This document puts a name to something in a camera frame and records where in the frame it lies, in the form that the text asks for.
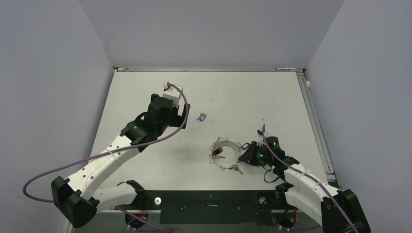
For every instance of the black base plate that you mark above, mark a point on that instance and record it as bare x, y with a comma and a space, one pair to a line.
216, 207

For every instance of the aluminium back rail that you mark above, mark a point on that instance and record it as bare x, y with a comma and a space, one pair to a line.
207, 69

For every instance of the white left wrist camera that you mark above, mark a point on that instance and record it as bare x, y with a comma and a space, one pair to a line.
173, 92

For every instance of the blue key tag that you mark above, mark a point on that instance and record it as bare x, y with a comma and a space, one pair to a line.
202, 117

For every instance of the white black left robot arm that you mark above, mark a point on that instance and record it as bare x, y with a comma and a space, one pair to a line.
79, 197

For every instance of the aluminium rail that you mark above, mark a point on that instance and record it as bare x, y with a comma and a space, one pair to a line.
207, 69
316, 126

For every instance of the aluminium right side rail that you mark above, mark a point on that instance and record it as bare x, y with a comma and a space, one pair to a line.
316, 126

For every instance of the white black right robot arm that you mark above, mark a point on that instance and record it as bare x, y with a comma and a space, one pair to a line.
335, 210

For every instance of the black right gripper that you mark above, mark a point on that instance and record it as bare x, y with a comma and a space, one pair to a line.
248, 157

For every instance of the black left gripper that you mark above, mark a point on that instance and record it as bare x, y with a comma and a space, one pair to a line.
178, 120

